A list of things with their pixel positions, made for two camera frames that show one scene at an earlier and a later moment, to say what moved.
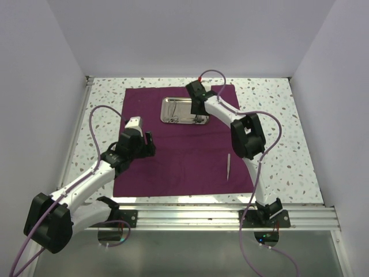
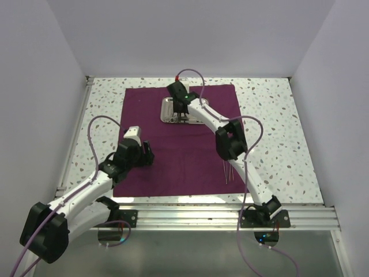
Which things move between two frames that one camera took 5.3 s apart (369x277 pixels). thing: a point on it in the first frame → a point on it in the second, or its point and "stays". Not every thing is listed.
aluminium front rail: x=219 y=217 stays
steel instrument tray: x=175 y=110 stays
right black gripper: x=194 y=111 → x=176 y=109
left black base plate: x=130 y=216 stays
